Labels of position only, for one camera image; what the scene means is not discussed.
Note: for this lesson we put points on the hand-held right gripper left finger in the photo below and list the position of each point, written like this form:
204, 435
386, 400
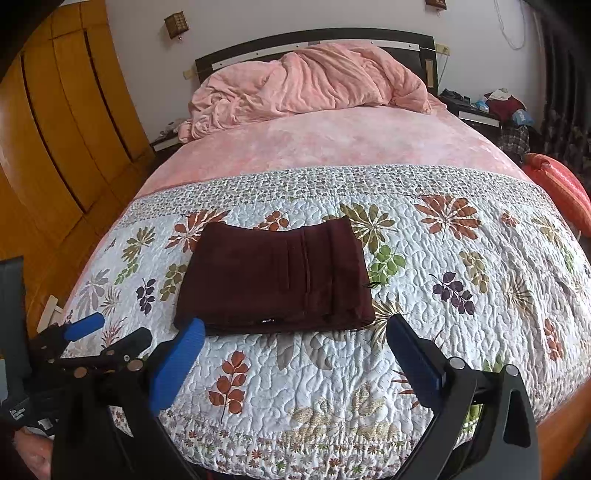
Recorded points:
178, 360

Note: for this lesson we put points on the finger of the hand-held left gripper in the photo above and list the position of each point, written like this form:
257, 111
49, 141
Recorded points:
83, 325
131, 340

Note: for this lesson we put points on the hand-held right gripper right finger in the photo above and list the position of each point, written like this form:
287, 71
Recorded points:
413, 360

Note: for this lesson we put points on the maroon pants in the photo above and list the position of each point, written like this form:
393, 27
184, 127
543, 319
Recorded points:
258, 277

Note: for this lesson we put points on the person's left hand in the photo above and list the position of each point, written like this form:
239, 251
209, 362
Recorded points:
32, 457

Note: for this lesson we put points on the white paper scrap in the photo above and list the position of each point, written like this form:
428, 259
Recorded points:
51, 311

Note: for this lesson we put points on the white floral quilt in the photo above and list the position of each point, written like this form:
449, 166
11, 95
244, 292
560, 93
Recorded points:
461, 300

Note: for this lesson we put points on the orange wooden wardrobe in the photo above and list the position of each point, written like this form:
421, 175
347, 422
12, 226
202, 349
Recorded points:
69, 138

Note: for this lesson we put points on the dark small nightstand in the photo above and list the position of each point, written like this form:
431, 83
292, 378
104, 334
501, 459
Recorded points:
164, 144

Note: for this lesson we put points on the orange striped cushion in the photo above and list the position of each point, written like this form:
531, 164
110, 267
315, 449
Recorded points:
561, 184

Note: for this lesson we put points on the pink bedsheet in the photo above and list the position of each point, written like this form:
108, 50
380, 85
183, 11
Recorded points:
332, 138

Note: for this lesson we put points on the plaid cloth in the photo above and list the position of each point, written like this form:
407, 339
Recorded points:
513, 138

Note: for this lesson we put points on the dark nightstand with clutter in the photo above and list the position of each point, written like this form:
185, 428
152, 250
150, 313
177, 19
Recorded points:
480, 121

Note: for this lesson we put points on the light blue packet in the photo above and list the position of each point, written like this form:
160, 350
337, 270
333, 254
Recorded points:
522, 118

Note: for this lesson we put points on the maroon cloth pile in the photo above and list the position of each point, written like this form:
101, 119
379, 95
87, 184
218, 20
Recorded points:
505, 107

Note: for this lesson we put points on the pink crumpled comforter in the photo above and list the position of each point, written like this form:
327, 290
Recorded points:
314, 83

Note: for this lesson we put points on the dark wooden headboard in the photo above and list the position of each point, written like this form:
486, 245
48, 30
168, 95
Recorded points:
240, 53

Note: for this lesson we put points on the dark patterned curtain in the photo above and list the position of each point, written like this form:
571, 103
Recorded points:
563, 83

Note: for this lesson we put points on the orange wooden bed frame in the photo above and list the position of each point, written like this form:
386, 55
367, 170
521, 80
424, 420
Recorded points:
568, 424

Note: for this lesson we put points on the beige wall socket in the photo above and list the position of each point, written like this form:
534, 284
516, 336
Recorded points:
188, 73
442, 48

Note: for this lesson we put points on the wooden wall lamp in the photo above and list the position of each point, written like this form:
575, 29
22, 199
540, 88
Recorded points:
176, 22
436, 2

